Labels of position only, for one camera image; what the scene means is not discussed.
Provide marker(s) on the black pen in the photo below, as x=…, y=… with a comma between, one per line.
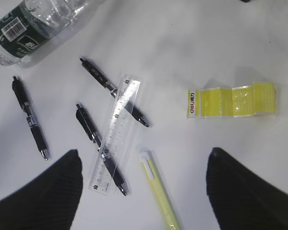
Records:
x=21, y=95
x=93, y=134
x=107, y=84

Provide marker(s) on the black pen lower left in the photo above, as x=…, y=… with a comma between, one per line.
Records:
x=21, y=95

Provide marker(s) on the black pen upper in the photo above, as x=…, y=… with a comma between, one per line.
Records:
x=107, y=84

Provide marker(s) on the yellow pen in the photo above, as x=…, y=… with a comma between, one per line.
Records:
x=158, y=190

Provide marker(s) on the clear plastic ruler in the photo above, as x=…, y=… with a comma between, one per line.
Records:
x=115, y=134

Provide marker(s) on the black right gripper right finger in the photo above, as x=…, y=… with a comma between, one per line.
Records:
x=240, y=199

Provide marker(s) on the clear water bottle green label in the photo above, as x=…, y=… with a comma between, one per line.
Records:
x=29, y=25

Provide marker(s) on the black pen middle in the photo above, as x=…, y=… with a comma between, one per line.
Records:
x=93, y=134

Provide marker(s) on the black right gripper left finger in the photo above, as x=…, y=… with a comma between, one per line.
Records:
x=49, y=202

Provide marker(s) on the yellow waste paper wrapper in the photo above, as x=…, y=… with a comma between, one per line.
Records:
x=242, y=101

